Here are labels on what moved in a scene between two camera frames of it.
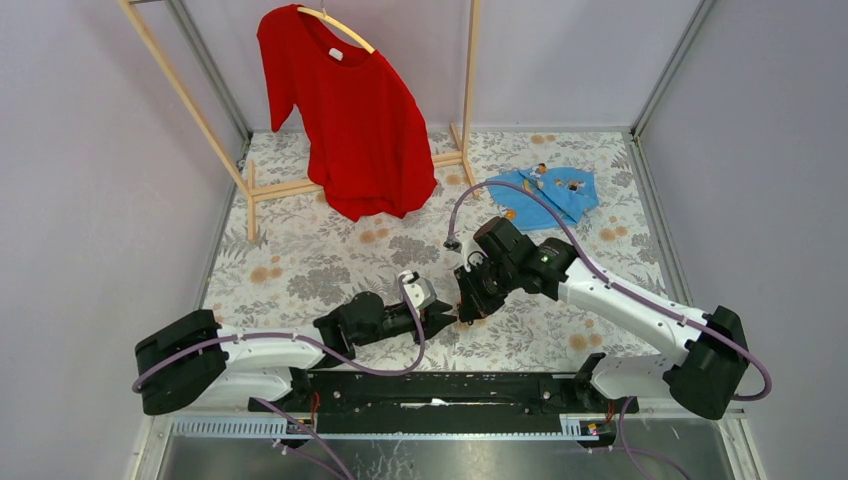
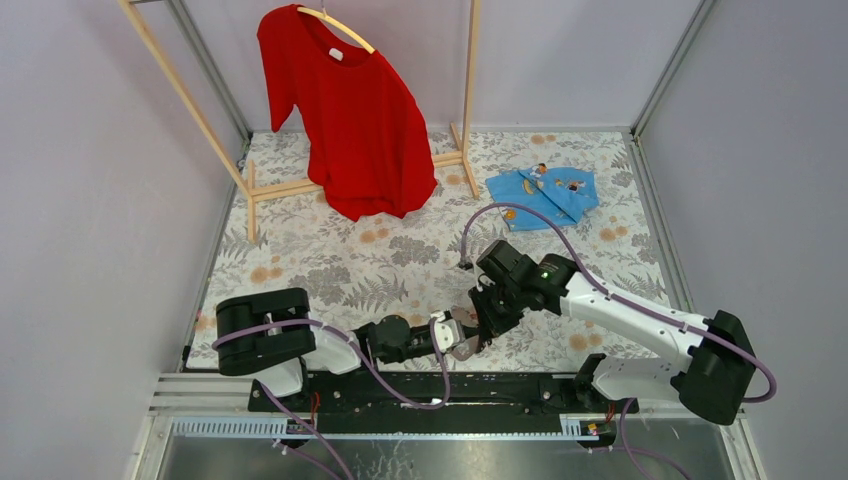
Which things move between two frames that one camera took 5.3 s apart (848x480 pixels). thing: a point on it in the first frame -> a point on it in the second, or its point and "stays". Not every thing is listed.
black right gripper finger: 470,305 -> 490,323
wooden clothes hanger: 338,24 stays
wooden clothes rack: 257,191 stays
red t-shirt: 368,148 stays
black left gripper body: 407,323 -> 446,350
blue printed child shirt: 572,190 stays
